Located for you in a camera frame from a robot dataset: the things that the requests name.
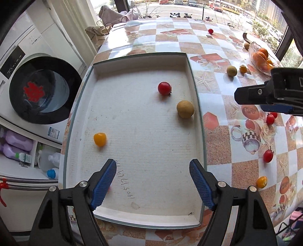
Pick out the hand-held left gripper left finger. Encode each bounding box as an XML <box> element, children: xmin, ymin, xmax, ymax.
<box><xmin>28</xmin><ymin>159</ymin><xmax>117</xmax><ymax>246</ymax></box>

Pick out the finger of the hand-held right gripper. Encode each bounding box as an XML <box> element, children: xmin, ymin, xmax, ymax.
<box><xmin>234</xmin><ymin>67</ymin><xmax>303</xmax><ymax>105</ymax></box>
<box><xmin>260</xmin><ymin>104</ymin><xmax>303</xmax><ymax>116</ymax></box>

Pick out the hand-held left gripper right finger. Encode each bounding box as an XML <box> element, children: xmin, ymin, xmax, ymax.
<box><xmin>189</xmin><ymin>159</ymin><xmax>277</xmax><ymax>246</ymax></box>

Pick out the white shallow tray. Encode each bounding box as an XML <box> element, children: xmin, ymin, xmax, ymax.
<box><xmin>62</xmin><ymin>52</ymin><xmax>207</xmax><ymax>229</ymax></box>

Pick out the patterned checkered tablecloth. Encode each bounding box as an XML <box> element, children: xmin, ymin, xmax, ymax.
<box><xmin>62</xmin><ymin>17</ymin><xmax>303</xmax><ymax>246</ymax></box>

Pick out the clear glass plate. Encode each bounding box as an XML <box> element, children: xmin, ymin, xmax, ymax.
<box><xmin>248</xmin><ymin>41</ymin><xmax>283</xmax><ymax>76</ymax></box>

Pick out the white bottle blue cap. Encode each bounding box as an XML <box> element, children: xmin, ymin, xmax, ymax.
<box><xmin>47</xmin><ymin>167</ymin><xmax>59</xmax><ymax>180</ymax></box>

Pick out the translucent plastic jug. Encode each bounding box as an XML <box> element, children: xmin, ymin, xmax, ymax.
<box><xmin>38</xmin><ymin>149</ymin><xmax>62</xmax><ymax>172</ymax></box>

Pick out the white shelf cabinet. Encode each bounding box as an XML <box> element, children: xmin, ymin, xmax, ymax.
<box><xmin>0</xmin><ymin>116</ymin><xmax>64</xmax><ymax>237</ymax></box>

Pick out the red parked car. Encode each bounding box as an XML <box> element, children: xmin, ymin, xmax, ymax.
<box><xmin>208</xmin><ymin>3</ymin><xmax>223</xmax><ymax>13</ymax></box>

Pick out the purple detergent bottle white label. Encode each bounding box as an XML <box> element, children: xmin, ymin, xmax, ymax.
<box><xmin>0</xmin><ymin>143</ymin><xmax>33</xmax><ymax>163</ymax></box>

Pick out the red hook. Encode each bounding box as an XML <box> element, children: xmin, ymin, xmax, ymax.
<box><xmin>0</xmin><ymin>182</ymin><xmax>9</xmax><ymax>207</ymax></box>

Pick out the beige paper bag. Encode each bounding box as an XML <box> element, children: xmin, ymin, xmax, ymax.
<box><xmin>85</xmin><ymin>21</ymin><xmax>112</xmax><ymax>46</ymax></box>

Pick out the pink cloth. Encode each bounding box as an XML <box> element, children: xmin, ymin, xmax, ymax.
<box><xmin>98</xmin><ymin>5</ymin><xmax>139</xmax><ymax>24</ymax></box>

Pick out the white washing machine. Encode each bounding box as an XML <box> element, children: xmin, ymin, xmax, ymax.
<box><xmin>0</xmin><ymin>3</ymin><xmax>88</xmax><ymax>145</ymax></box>

